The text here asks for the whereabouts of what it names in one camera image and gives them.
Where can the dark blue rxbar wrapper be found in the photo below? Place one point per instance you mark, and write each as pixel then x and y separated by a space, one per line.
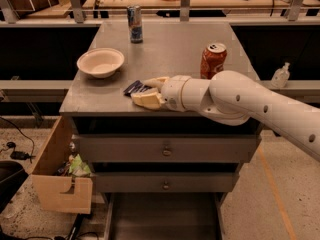
pixel 135 87

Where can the green crumpled snack bag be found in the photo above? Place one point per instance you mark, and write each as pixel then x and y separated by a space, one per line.
pixel 77 167

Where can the grey top drawer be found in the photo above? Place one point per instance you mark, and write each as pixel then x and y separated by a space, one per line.
pixel 172 150

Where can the grey open bottom drawer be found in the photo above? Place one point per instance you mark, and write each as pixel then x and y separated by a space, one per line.
pixel 163 216

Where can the white paper bowl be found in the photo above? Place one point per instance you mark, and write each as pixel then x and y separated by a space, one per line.
pixel 100 62

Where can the wooden open side box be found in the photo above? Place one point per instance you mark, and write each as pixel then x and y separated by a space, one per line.
pixel 56 190

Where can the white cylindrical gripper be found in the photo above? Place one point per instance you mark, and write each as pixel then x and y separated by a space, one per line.
pixel 173 91

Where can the black bin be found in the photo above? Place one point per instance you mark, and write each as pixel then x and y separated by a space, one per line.
pixel 12 176

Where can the grey middle drawer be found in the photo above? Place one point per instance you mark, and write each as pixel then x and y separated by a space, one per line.
pixel 156 182

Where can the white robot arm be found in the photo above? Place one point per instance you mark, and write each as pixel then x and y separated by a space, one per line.
pixel 232 98

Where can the clear hand sanitizer bottle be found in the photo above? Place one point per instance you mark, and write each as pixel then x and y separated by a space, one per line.
pixel 281 76

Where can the orange soda can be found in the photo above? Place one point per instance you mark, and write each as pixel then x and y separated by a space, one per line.
pixel 212 60

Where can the blue silver energy drink can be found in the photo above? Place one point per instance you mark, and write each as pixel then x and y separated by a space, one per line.
pixel 134 17

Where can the metal rail frame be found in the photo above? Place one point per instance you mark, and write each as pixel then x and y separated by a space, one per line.
pixel 83 11

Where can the grey drawer cabinet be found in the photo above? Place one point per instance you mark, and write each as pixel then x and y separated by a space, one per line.
pixel 99 107

